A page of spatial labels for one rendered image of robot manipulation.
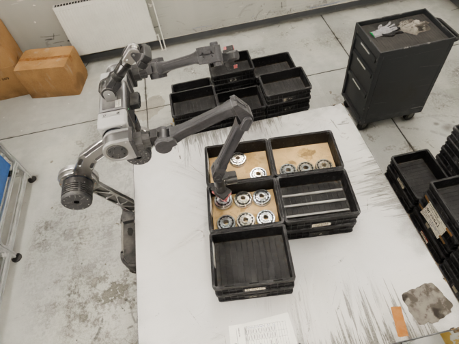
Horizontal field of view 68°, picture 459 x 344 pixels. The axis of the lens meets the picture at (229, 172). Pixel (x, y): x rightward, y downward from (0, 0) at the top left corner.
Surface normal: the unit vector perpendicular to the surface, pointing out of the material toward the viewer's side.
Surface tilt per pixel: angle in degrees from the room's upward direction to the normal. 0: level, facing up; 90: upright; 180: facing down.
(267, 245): 0
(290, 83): 0
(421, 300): 1
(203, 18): 90
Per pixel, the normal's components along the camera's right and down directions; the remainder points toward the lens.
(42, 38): 0.18, 0.78
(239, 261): -0.10, -0.59
